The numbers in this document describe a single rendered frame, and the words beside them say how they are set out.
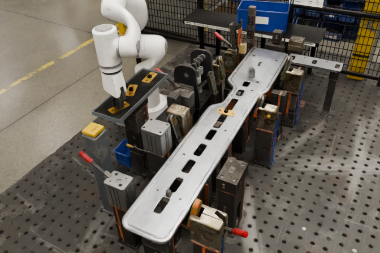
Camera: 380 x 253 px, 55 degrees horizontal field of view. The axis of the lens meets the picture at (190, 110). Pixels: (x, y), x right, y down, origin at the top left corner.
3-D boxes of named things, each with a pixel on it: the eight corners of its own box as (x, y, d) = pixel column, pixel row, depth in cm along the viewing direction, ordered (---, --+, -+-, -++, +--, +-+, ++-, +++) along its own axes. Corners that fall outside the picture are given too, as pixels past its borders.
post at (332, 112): (335, 116, 209) (345, 73, 192) (315, 111, 214) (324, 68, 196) (336, 109, 214) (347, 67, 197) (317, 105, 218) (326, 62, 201)
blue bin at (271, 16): (285, 33, 223) (288, 13, 215) (236, 29, 231) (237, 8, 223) (288, 22, 235) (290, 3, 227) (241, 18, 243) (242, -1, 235)
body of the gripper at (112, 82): (95, 65, 135) (100, 90, 142) (109, 75, 129) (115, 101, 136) (112, 58, 139) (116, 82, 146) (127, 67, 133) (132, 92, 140)
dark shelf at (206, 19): (318, 48, 213) (319, 43, 211) (182, 24, 247) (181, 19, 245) (325, 33, 228) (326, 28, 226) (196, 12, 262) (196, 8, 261)
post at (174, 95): (180, 163, 184) (176, 98, 160) (172, 160, 186) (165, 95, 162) (185, 156, 187) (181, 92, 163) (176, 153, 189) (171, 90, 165)
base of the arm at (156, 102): (126, 109, 205) (121, 81, 194) (143, 91, 219) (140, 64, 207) (156, 117, 198) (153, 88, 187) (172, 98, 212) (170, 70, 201)
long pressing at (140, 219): (173, 251, 113) (173, 248, 112) (115, 224, 122) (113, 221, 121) (290, 55, 210) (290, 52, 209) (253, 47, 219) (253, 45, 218)
